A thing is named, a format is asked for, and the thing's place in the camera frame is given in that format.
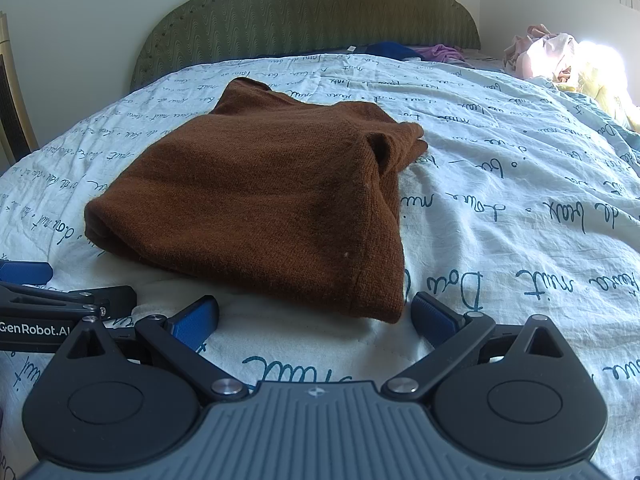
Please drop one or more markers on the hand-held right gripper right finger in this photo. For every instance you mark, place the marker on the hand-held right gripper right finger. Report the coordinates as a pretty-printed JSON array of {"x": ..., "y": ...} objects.
[{"x": 435, "y": 317}]

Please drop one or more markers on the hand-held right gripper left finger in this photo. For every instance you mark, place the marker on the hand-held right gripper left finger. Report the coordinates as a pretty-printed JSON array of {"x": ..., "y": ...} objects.
[{"x": 192, "y": 321}]

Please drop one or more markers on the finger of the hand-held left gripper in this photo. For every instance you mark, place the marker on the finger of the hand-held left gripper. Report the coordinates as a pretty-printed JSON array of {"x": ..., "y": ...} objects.
[
  {"x": 75, "y": 296},
  {"x": 25, "y": 272}
]

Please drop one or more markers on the brown knit sweater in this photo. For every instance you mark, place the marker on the brown knit sweater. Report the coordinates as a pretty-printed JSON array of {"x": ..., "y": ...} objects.
[{"x": 260, "y": 195}]

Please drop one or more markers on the pile of pink clothes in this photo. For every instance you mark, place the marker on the pile of pink clothes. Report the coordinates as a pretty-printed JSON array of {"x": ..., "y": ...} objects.
[{"x": 555, "y": 55}]

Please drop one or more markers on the white printed blanket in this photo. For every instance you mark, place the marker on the white printed blanket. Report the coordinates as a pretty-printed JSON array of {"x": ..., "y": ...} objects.
[{"x": 500, "y": 185}]

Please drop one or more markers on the purple cloth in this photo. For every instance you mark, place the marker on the purple cloth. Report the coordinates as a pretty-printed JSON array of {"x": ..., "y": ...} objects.
[{"x": 440, "y": 53}]

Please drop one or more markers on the blue cloth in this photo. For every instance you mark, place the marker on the blue cloth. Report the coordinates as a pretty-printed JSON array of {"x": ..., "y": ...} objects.
[{"x": 395, "y": 50}]

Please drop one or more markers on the green padded headboard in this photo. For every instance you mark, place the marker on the green padded headboard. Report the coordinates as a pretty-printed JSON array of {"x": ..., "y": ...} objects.
[{"x": 310, "y": 15}]

